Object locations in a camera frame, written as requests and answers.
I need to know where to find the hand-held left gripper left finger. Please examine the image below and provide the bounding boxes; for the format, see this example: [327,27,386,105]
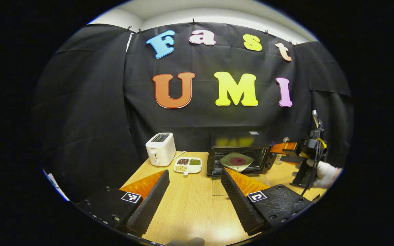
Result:
[77,169,170,236]

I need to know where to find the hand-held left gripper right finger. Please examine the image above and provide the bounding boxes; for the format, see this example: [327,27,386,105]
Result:
[220,167,314,236]

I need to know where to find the white square plate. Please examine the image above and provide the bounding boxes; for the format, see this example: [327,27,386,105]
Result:
[220,152,254,172]

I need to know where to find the black electric oven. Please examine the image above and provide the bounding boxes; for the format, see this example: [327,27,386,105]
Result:
[207,131,279,196]

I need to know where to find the white divided plate with beans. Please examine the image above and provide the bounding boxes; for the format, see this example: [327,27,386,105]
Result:
[173,157,202,176]

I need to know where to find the white toaster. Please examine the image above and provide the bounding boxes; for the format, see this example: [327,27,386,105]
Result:
[145,133,177,167]

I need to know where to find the black backdrop cloth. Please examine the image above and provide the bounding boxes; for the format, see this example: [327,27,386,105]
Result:
[31,22,355,202]

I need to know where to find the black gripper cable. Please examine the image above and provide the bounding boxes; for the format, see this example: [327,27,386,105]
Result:
[301,138,328,197]

